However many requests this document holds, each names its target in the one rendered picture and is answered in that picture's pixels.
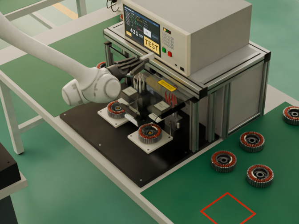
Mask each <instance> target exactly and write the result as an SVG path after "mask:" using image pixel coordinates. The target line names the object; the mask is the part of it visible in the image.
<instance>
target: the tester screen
mask: <svg viewBox="0 0 299 224"><path fill-rule="evenodd" d="M124 11H125V29H126V31H128V32H129V33H131V32H130V28H132V29H134V30H135V31H137V32H138V36H137V35H135V34H133V33H131V34H133V35H134V36H136V37H137V38H139V39H141V40H142V41H143V43H141V42H139V41H138V40H136V39H134V38H133V37H131V36H130V35H128V34H127V32H126V35H127V36H129V37H130V38H132V39H133V40H135V41H137V42H138V43H140V44H142V45H143V46H145V45H144V36H145V37H147V38H148V39H150V40H152V41H153V42H155V43H157V44H158V45H159V42H157V41H155V40H154V39H152V38H150V37H149V36H147V35H146V34H144V28H145V29H147V30H148V31H150V32H152V33H153V34H155V35H157V36H158V37H159V25H157V24H155V23H154V22H152V21H150V20H148V19H147V18H145V17H143V16H141V15H139V14H138V13H136V12H134V11H132V10H131V9H129V8H127V7H126V6H124ZM145 47H146V46H145ZM146 48H148V47H146ZM148 49H149V50H151V49H150V48H148ZM151 51H153V50H151ZM153 52H154V51H153ZM154 53H156V52H154ZM156 54H157V53H156ZM158 55H160V54H158Z"/></svg>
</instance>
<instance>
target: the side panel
mask: <svg viewBox="0 0 299 224"><path fill-rule="evenodd" d="M269 66H270V60H269V61H268V62H266V63H264V64H262V65H260V66H258V67H256V68H255V69H253V70H251V71H249V72H248V73H246V74H244V75H242V76H241V77H239V78H237V79H235V80H234V81H232V82H230V83H228V84H226V85H225V95H224V110H223V126H222V136H221V137H220V136H219V138H222V140H225V138H228V137H230V136H231V135H233V134H234V133H236V132H237V131H239V130H240V129H242V128H244V127H245V126H247V125H248V124H250V123H252V122H253V121H255V120H256V119H258V118H260V117H261V116H263V115H264V108H265V101H266V93H267V82H268V74H269Z"/></svg>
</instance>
